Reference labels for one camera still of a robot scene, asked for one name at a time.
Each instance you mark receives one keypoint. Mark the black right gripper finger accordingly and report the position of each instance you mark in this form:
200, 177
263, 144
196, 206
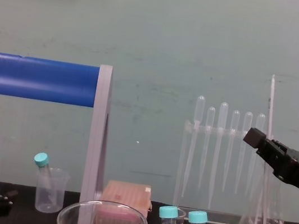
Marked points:
254, 138

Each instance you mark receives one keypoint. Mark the clear acrylic pipette rack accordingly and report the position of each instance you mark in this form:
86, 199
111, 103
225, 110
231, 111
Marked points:
185, 152

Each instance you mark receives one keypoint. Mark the blue cylindrical tube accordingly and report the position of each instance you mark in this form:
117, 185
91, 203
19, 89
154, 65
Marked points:
35, 78

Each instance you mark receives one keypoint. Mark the clear glass rod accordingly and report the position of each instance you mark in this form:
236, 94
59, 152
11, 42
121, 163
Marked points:
256, 214

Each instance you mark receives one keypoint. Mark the clear plastic transfer pipette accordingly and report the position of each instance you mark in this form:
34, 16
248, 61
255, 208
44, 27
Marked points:
260, 121

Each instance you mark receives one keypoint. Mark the large clear glass beaker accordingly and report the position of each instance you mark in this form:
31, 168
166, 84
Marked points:
70, 218

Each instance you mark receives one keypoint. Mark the pink pipette tip box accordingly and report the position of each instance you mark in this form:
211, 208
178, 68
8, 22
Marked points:
128, 194

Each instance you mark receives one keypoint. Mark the small clear plastic beaker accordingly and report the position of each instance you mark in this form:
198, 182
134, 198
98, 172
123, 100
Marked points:
60, 189

